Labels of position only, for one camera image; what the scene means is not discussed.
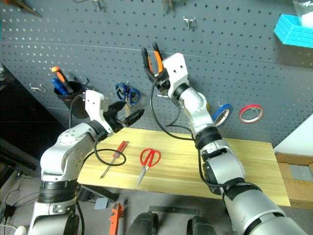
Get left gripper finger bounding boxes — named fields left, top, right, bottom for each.
left=116, top=109, right=145, bottom=127
left=107, top=101, right=128, bottom=115

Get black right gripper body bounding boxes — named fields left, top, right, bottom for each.
left=153, top=70, right=172, bottom=94

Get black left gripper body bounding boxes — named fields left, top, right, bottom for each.
left=103, top=112, right=125, bottom=134

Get orange and black handled pliers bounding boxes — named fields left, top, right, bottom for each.
left=141, top=42, right=164, bottom=77

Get grey perforated pegboard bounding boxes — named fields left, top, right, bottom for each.
left=0, top=0, right=313, bottom=149

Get blue tape roll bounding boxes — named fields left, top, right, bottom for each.
left=212, top=103, right=234, bottom=128

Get red tape roll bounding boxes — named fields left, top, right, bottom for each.
left=239, top=103, right=265, bottom=124

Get black tool cup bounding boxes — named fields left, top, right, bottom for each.
left=53, top=81, right=87, bottom=120

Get orange and black screwdriver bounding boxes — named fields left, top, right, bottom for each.
left=50, top=66, right=74, bottom=94

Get black table support bar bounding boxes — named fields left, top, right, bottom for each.
left=80, top=184, right=119, bottom=201

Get small grey block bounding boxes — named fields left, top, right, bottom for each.
left=93, top=197, right=110, bottom=211

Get hanging silver tool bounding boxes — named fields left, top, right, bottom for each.
left=89, top=0, right=104, bottom=12

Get black cabinet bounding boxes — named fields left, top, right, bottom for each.
left=0, top=63, right=67, bottom=172

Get orange tool on floor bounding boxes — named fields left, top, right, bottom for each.
left=109, top=202, right=126, bottom=235

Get grey metal strip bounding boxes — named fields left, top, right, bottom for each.
left=148, top=205, right=200, bottom=215

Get dark rounded shape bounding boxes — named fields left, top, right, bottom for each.
left=186, top=215, right=219, bottom=235
left=127, top=211, right=160, bottom=235

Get dark long nose pliers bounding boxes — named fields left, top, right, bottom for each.
left=0, top=0, right=44, bottom=18

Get cyan foam tray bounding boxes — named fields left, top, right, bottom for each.
left=273, top=13, right=313, bottom=48

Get clear plastic bag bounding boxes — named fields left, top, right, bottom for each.
left=291, top=0, right=313, bottom=28

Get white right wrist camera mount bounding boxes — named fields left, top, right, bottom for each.
left=162, top=52, right=190, bottom=98

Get blue handled scissors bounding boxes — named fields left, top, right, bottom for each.
left=115, top=82, right=141, bottom=116

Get red handled screwdriver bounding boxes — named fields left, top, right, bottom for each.
left=100, top=141, right=130, bottom=180

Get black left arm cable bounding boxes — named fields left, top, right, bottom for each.
left=69, top=94, right=127, bottom=170

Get red handled scissors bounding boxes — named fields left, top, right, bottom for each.
left=136, top=148, right=162, bottom=188

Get blue handled screwdriver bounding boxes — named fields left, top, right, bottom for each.
left=51, top=78, right=69, bottom=96

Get hanging brown handled pliers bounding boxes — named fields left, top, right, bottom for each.
left=162, top=0, right=176, bottom=15

